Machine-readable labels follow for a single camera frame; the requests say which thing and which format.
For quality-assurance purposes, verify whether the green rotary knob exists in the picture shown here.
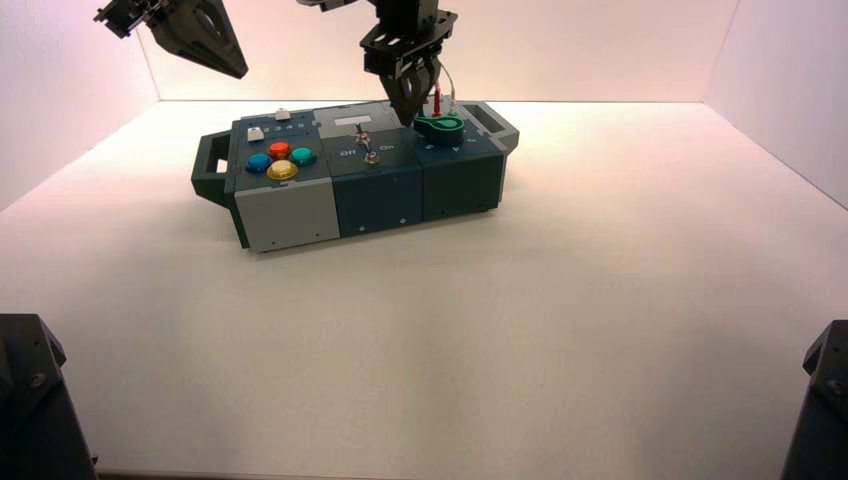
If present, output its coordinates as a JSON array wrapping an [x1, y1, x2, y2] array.
[[414, 113, 466, 148]]

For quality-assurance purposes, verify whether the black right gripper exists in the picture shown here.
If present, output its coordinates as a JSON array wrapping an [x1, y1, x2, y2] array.
[[360, 0, 458, 127]]

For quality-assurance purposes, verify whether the white jumper cable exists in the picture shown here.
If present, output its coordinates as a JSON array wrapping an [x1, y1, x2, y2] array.
[[439, 62, 460, 114]]

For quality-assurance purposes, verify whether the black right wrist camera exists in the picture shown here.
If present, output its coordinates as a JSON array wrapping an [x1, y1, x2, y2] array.
[[296, 0, 362, 13]]

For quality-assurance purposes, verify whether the metal toggle switch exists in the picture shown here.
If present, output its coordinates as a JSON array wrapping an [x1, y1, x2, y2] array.
[[355, 123, 381, 166]]

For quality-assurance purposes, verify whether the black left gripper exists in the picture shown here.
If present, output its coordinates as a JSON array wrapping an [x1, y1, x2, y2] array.
[[92, 0, 250, 79]]

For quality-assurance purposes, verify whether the grey and teal task box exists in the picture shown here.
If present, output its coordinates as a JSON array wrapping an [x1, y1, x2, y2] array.
[[192, 100, 521, 254]]

